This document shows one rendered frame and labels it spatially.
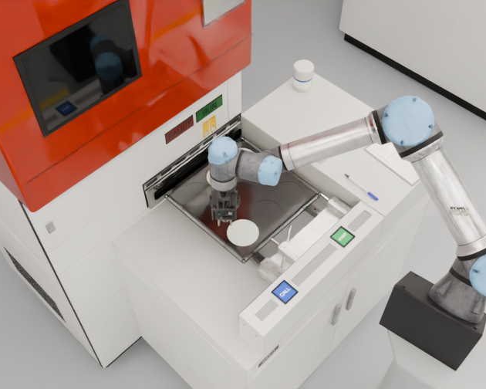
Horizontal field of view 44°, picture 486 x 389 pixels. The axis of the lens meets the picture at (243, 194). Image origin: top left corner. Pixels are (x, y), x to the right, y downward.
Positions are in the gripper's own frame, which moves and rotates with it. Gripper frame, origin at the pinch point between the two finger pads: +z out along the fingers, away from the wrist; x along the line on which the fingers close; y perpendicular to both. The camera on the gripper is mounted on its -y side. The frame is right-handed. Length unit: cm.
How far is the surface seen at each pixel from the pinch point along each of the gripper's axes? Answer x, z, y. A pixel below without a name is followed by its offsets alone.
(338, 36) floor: 66, 97, -210
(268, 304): 12.5, 1.7, 28.6
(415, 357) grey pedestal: 55, 15, 38
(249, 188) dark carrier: 7.5, 7.4, -16.8
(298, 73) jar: 25, -8, -57
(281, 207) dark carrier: 18.0, 7.3, -9.1
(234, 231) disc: 2.6, 7.3, 0.2
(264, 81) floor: 18, 97, -168
